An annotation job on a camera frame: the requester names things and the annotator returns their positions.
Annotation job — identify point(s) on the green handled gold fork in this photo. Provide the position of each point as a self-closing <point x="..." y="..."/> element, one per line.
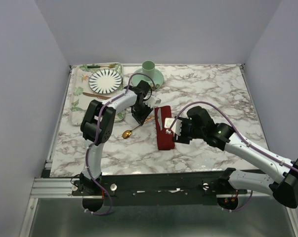
<point x="101" y="66"/>

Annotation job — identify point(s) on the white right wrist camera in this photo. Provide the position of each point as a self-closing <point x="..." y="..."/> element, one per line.
<point x="173" y="125"/>

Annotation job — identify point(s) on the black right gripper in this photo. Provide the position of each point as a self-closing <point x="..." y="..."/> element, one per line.
<point x="182" y="138"/>

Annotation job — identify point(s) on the gold spoon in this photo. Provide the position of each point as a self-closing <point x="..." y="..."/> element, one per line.
<point x="128" y="133"/>

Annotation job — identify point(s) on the green plastic cup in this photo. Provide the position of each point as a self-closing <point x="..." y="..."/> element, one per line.
<point x="148" y="68"/>

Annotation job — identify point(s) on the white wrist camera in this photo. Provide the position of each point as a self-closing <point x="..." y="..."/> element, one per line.
<point x="153" y="101"/>
<point x="173" y="125"/>

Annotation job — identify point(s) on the aluminium frame rail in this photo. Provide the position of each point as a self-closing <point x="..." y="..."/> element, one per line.
<point x="52" y="187"/>

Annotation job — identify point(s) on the silver butter knife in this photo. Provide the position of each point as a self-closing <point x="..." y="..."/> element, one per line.
<point x="161" y="115"/>

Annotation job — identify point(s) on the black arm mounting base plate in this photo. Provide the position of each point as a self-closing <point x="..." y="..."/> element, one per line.
<point x="229" y="201"/>

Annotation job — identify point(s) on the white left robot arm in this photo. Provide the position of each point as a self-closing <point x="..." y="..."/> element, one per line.
<point x="98" y="123"/>

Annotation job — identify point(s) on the striped white round plate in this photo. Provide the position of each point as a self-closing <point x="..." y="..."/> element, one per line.
<point x="105" y="81"/>

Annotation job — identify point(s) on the green round saucer plate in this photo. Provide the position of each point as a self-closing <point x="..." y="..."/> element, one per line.
<point x="154" y="77"/>

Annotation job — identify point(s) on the floral rectangular serving tray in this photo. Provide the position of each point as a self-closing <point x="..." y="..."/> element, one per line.
<point x="79" y="102"/>

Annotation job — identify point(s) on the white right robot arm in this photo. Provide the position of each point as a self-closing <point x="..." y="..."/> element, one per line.
<point x="279" y="177"/>

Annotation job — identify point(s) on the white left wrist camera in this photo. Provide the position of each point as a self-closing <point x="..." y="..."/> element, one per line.
<point x="153" y="101"/>

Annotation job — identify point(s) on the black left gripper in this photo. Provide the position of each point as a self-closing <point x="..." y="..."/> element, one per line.
<point x="141" y="118"/>

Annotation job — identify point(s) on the dark red cloth napkin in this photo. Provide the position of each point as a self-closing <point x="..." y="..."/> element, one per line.
<point x="164" y="141"/>

